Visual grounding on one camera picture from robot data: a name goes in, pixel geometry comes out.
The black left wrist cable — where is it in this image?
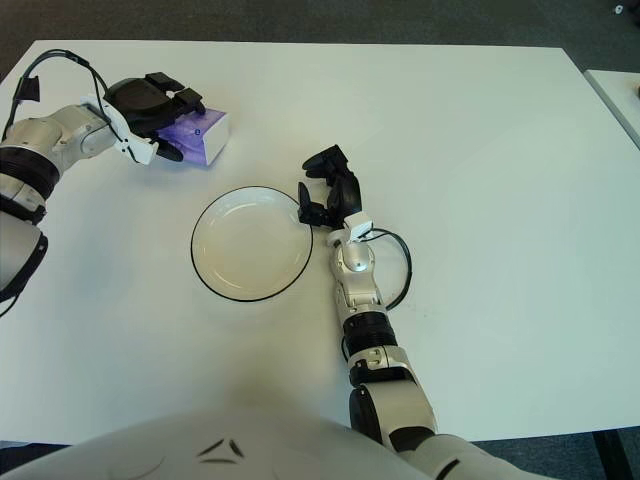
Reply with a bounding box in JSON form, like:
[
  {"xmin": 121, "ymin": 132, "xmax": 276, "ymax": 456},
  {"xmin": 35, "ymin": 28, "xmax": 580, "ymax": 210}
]
[{"xmin": 2, "ymin": 48, "xmax": 131, "ymax": 144}]

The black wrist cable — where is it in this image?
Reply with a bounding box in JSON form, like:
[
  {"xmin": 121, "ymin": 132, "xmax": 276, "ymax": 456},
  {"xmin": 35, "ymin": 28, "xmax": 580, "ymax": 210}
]
[
  {"xmin": 362, "ymin": 228, "xmax": 414, "ymax": 311},
  {"xmin": 2, "ymin": 48, "xmax": 131, "ymax": 144}
]

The purple tissue paper pack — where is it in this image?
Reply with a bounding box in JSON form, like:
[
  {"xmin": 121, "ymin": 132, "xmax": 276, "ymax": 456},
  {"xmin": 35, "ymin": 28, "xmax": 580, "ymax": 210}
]
[{"xmin": 157, "ymin": 107, "xmax": 231, "ymax": 169}]

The white plate with black rim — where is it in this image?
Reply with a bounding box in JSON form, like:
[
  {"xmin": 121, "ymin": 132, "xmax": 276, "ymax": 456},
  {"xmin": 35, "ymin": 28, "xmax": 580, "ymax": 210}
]
[{"xmin": 190, "ymin": 185, "xmax": 315, "ymax": 303}]

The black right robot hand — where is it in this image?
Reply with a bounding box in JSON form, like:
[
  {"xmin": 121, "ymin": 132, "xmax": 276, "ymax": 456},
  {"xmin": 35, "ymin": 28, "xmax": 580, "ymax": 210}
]
[{"xmin": 297, "ymin": 144, "xmax": 363, "ymax": 229}]

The black table leg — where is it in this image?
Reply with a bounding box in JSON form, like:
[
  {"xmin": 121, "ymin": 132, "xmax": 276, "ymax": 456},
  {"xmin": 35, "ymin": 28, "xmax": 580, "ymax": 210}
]
[{"xmin": 592, "ymin": 429, "xmax": 640, "ymax": 480}]

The black left upper arm cable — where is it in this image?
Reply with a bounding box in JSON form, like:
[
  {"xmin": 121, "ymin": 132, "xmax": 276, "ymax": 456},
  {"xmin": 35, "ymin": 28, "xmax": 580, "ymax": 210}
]
[{"xmin": 0, "ymin": 279, "xmax": 26, "ymax": 319}]

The white side table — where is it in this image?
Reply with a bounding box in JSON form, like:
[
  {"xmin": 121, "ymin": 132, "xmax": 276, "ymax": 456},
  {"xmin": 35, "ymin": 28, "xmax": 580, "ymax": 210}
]
[{"xmin": 584, "ymin": 68, "xmax": 640, "ymax": 149}]

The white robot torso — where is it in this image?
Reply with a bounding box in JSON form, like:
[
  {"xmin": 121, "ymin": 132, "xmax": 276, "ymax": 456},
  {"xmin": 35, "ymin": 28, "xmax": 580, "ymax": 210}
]
[{"xmin": 0, "ymin": 404, "xmax": 401, "ymax": 480}]

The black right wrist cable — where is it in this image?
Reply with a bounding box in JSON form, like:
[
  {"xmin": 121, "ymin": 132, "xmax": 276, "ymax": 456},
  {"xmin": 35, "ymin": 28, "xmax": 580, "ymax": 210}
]
[{"xmin": 362, "ymin": 228, "xmax": 414, "ymax": 311}]

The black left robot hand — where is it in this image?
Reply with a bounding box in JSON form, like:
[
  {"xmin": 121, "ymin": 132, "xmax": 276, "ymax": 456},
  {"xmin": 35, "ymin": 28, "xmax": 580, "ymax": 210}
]
[{"xmin": 102, "ymin": 72, "xmax": 206, "ymax": 164}]

